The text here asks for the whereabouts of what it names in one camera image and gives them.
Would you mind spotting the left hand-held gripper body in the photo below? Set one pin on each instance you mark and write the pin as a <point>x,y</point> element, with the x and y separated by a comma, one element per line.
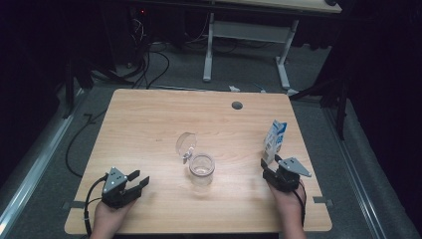
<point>114,191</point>

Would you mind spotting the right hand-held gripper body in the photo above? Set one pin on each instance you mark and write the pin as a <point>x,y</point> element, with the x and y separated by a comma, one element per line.
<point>287,177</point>

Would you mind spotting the blue white milk carton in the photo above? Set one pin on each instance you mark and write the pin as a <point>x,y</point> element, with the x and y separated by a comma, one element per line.
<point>274,141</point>

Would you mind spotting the clear glass jar with lid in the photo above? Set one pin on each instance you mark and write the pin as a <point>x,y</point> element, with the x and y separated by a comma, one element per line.
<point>201,169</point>

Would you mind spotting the person's left hand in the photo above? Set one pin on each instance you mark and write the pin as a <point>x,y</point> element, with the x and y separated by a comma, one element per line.
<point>109,219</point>

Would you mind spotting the person's right hand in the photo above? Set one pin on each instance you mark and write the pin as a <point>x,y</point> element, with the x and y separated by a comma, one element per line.
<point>292,207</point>

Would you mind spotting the grey tape strip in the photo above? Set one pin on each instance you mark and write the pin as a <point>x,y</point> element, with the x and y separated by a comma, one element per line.
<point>322,200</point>
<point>73,204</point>

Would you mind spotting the pale blue scrap on floor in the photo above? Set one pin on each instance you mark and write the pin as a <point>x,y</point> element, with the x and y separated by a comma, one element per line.
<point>260,88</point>

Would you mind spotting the black metal stand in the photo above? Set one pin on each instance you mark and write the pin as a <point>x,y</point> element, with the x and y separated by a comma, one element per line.
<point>341,106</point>
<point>69,89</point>

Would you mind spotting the white scrap on floor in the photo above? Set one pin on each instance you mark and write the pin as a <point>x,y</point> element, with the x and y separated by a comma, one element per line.
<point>234,88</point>

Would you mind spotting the white-framed desk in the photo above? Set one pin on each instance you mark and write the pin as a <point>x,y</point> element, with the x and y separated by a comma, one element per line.
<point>249,31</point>

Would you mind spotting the black computer tower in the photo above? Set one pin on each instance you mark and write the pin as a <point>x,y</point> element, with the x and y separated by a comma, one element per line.
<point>137,33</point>

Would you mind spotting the aluminium floor rail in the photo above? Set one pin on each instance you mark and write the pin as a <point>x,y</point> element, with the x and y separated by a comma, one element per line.
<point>36,166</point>
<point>355,172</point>

